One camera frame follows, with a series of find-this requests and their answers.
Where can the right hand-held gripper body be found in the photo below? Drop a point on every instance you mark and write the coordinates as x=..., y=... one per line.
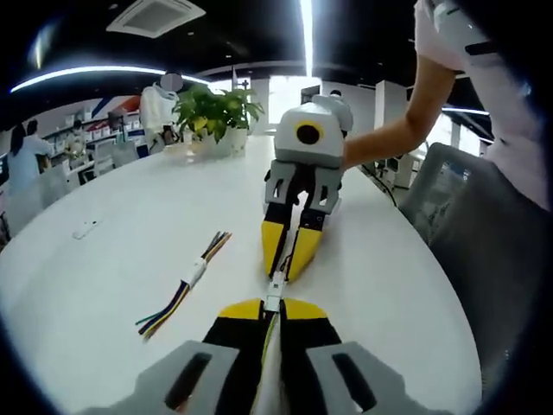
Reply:
x=324, y=151

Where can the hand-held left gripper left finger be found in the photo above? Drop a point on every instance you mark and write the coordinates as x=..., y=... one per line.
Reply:
x=229, y=346

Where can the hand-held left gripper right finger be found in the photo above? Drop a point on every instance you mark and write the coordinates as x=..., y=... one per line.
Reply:
x=315, y=346

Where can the white plant pot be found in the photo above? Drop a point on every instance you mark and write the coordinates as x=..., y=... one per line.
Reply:
x=237, y=142

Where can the straight ceiling light strip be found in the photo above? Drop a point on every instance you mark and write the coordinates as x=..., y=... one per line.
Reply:
x=307, y=39

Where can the green potted plant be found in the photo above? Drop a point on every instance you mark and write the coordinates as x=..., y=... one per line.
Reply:
x=211, y=108

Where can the clear glass bowl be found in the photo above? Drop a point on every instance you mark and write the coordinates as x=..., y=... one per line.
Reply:
x=194, y=151

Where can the grey mesh office chair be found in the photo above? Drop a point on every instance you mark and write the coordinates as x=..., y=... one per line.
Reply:
x=484, y=242

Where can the white worn device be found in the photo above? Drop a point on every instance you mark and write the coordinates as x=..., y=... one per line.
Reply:
x=462, y=26

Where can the white office chair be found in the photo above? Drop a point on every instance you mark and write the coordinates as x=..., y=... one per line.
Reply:
x=103, y=155

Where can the shelf of white boxes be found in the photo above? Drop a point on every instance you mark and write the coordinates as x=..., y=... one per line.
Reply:
x=95, y=125

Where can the ceiling air vent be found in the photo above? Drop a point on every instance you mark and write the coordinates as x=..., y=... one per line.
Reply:
x=155, y=15

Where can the curved ceiling light strip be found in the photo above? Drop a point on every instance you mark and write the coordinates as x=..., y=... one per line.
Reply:
x=99, y=73

